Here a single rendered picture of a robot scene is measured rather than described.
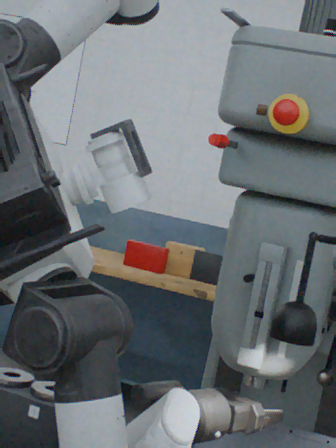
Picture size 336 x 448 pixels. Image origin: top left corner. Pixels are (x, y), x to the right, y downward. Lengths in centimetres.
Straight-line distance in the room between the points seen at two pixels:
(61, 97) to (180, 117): 90
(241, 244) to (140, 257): 399
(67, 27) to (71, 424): 62
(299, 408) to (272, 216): 64
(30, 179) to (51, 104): 529
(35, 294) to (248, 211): 51
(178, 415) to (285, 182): 42
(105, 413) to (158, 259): 430
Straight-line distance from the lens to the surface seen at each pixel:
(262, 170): 147
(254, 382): 161
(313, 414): 202
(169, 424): 138
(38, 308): 113
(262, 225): 151
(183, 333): 606
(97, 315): 117
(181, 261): 550
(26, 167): 110
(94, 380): 117
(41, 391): 177
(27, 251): 115
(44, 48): 140
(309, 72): 138
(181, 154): 601
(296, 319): 139
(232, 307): 153
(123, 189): 127
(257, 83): 139
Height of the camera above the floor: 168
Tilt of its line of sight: 5 degrees down
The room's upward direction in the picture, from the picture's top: 11 degrees clockwise
